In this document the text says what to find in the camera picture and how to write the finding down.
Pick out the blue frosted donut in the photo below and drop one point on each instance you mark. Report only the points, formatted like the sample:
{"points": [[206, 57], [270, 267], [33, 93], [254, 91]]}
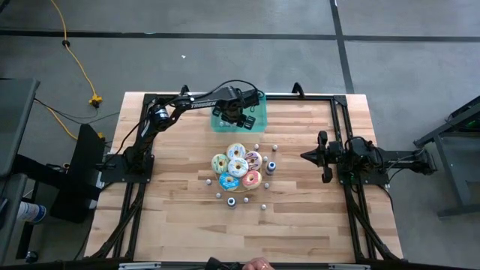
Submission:
{"points": [[223, 183]]}

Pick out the black caster wheel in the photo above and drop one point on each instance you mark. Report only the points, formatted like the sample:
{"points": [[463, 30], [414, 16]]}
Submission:
{"points": [[32, 257]]}

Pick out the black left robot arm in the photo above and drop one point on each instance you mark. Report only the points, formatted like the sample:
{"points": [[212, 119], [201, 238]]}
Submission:
{"points": [[198, 104]]}

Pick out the donut with purple stripes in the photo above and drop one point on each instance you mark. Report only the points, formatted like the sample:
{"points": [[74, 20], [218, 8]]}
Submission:
{"points": [[258, 161]]}

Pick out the green donut with black stripes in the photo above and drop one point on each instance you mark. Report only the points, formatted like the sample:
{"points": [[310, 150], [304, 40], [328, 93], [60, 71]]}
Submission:
{"points": [[215, 165]]}

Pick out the grey side desk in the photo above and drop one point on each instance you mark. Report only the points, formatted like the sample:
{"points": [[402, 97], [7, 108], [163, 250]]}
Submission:
{"points": [[15, 123]]}

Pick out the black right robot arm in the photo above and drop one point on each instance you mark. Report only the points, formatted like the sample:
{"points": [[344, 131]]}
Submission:
{"points": [[397, 157]]}

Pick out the large blue food coloring bottle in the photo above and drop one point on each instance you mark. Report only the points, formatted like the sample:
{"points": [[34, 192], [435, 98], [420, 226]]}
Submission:
{"points": [[270, 167]]}

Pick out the black aluminium table frame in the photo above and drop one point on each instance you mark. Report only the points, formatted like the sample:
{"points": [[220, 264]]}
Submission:
{"points": [[307, 97]]}

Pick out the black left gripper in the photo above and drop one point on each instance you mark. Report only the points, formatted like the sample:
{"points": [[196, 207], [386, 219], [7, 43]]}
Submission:
{"points": [[234, 105]]}

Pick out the pink frosted donut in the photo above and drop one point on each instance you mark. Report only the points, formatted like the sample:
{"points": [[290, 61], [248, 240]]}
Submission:
{"points": [[247, 184]]}

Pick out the silver metal bracket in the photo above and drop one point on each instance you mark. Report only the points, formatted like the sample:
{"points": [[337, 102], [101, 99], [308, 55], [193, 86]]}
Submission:
{"points": [[139, 266], [349, 266]]}

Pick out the white and blue can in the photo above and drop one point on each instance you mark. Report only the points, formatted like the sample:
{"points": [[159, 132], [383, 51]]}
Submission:
{"points": [[32, 212]]}

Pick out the plate of colourful donuts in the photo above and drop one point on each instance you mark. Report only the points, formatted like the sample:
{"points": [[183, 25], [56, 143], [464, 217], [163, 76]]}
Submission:
{"points": [[240, 190]]}

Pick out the large black food coloring bottle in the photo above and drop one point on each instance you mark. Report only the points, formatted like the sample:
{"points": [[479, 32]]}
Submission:
{"points": [[231, 202]]}

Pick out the person's hand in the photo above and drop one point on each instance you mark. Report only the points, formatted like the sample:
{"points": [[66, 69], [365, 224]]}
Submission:
{"points": [[258, 264]]}

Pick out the white donut with blue stripes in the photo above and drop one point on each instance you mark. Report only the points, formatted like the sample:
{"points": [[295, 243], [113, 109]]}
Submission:
{"points": [[230, 150]]}

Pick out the black control box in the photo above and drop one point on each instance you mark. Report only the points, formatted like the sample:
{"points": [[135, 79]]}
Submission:
{"points": [[86, 168]]}

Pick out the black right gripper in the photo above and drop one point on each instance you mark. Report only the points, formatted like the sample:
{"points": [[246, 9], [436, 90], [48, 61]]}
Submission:
{"points": [[332, 155]]}

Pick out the white donut with blue patches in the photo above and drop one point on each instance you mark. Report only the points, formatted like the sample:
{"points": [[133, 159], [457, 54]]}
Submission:
{"points": [[232, 170]]}

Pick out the teal plastic tray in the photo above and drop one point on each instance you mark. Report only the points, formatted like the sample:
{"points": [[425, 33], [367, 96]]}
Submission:
{"points": [[258, 125]]}

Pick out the dark metal table frame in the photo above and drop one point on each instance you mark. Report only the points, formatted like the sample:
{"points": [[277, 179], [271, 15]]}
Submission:
{"points": [[454, 176]]}

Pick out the black frame clamp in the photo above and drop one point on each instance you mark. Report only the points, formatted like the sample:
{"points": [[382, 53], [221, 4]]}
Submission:
{"points": [[298, 89], [183, 90]]}

